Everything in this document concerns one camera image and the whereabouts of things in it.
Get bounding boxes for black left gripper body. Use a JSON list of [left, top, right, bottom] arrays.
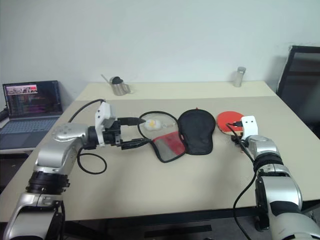
[[102, 119, 125, 149]]

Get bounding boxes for metal cylinder cup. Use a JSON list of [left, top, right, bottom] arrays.
[[233, 66, 247, 88]]

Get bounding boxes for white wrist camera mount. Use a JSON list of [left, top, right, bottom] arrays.
[[240, 115, 260, 141], [94, 101, 118, 147]]

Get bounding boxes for black table frame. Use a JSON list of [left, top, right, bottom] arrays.
[[63, 206, 270, 240]]

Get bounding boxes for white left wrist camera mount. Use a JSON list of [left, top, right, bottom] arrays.
[[94, 101, 118, 147]]

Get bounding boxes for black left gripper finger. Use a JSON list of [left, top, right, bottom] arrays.
[[118, 116, 147, 127], [120, 137, 153, 151]]

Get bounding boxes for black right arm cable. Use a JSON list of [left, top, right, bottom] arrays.
[[225, 120, 257, 227]]

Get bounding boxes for black office chair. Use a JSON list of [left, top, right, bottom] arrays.
[[275, 45, 320, 140]]

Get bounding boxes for open grey laptop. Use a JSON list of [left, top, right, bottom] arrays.
[[0, 80, 64, 151]]

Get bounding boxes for metal watering can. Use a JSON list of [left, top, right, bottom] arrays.
[[100, 73, 132, 97]]

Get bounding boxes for white yellow ball pack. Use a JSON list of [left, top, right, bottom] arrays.
[[144, 118, 162, 132]]

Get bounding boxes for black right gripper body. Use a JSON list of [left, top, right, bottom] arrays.
[[231, 135, 244, 148]]

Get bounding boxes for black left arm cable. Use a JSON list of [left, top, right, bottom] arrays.
[[67, 99, 108, 175]]

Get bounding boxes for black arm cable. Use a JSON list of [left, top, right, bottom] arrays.
[[67, 99, 108, 175], [225, 120, 257, 227]]

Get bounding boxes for black clear paddle case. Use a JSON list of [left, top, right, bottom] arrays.
[[138, 107, 217, 164]]

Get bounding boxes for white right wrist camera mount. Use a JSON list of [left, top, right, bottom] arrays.
[[240, 115, 260, 141]]

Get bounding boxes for red table tennis paddle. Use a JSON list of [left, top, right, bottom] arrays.
[[216, 111, 246, 138]]

